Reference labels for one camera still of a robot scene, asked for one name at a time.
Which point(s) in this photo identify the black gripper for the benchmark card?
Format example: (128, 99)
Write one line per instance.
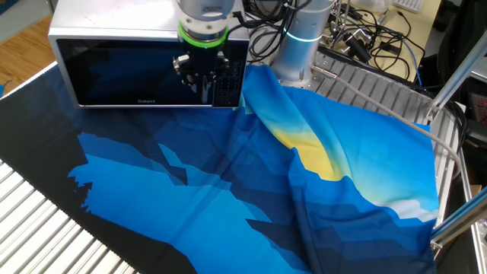
(205, 61)

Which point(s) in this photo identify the black glass microwave door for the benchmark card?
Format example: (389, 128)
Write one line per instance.
(114, 72)

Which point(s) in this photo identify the silver Galanz microwave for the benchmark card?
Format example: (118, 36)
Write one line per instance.
(114, 23)

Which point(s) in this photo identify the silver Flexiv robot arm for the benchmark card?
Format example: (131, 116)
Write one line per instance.
(300, 45)

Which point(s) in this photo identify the blue mountain print cloth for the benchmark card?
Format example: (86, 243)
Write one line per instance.
(190, 190)

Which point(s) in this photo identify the white computer keyboard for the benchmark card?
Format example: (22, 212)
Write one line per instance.
(409, 4)

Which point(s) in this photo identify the slanted aluminium profile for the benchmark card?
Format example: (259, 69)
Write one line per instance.
(456, 72)

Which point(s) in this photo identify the blue edged aluminium profile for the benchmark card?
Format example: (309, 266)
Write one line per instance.
(460, 220)

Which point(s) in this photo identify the black camera device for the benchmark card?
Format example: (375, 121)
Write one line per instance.
(357, 47)

